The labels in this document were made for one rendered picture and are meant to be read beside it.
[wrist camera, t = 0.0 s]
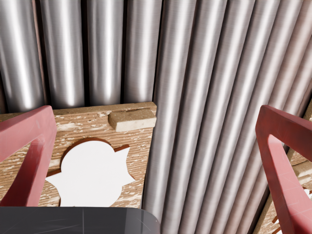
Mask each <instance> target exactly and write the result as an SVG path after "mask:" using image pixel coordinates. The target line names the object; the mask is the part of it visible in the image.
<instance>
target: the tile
mask: <svg viewBox="0 0 312 234"><path fill-rule="evenodd" d="M129 149H130V146H129V145H128V144H127V145H124V146H122V147H119V148H116V149H113V148H112V146H111V145H110V144H109V143H108V142H107V141H105V140H103V139H100V138H86V139H82V140H80V141H77V142H75V143H74V144H72V145H71V146H70V147H69V148H68V149H67V150H66V151H65V152H64V154H63V155H62V157H61V160H60V169H58V170H55V171H52V172H50V173H47V175H46V178H45V180H47V181H48V182H50V183H51V184H53V185H54V186H55V187H56V188H57V190H58V192H59V195H60V201H59V205H58V207H72V206H75V207H109V206H110V205H112V204H113V203H114V202H115V201H116V200H117V199H118V198H119V196H120V194H121V191H122V186H123V185H126V184H128V183H131V182H133V181H135V178H134V177H133V176H132V175H131V174H130V173H129V172H128V171H127V166H126V157H127V154H128V152H129Z"/></svg>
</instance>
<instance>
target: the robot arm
mask: <svg viewBox="0 0 312 234"><path fill-rule="evenodd" d="M255 133H256V137H257V142H258V146H259V150H260V156H261V160H262V164H263V167H264V171H265V174H266V178H267V182H268V185H269V189H270V192H271V196H272V199H273V203H274V207H275V210H276V214H277V217H278V220H279V225H280V228H281V231H282V234H312V201H311V200H310V198H309V197H308V195H307V193H306V192H305V191H304V189H303V188H302V186H301V184H300V183H299V181H298V179H297V177H296V175H295V173H294V171H293V169H292V166H291V164H290V162H289V160H288V158H287V155H286V153H285V151H284V149H283V146H282V144H281V142H283V143H284V144H286V145H287V146H289V147H290V148H291V149H293V150H294V151H296V152H297V153H299V154H300V155H302V156H303V157H304V158H306V159H307V160H309V161H310V162H312V122H311V121H308V120H305V119H303V118H300V117H298V116H295V115H292V114H290V113H287V112H284V111H282V110H279V109H276V108H274V107H271V106H269V105H262V106H261V107H260V111H259V114H258V118H257V122H256V126H255ZM56 134H57V126H56V122H55V118H54V114H53V111H52V107H51V106H50V105H44V106H42V107H39V108H36V109H34V110H31V111H29V112H26V113H24V114H21V115H18V116H16V117H13V118H10V119H8V120H6V121H3V122H0V163H1V162H2V161H4V160H5V159H7V158H8V157H10V156H11V155H12V154H14V153H15V152H17V151H18V150H20V149H21V148H23V147H24V146H26V145H27V144H29V143H30V142H31V145H30V147H29V149H28V151H27V154H26V156H25V158H24V160H23V163H22V165H21V167H20V169H19V171H18V173H17V175H16V177H15V179H14V181H13V183H12V185H11V187H10V188H9V190H8V191H7V193H6V194H5V196H4V197H3V199H2V200H1V202H0V234H161V227H160V223H159V221H158V219H157V218H156V217H155V216H154V215H153V214H151V213H150V212H148V211H145V210H143V209H139V208H131V207H38V204H39V200H40V196H41V193H42V189H43V186H44V183H45V179H46V175H47V172H48V168H49V165H50V161H51V157H52V151H53V147H54V142H55V138H56Z"/></svg>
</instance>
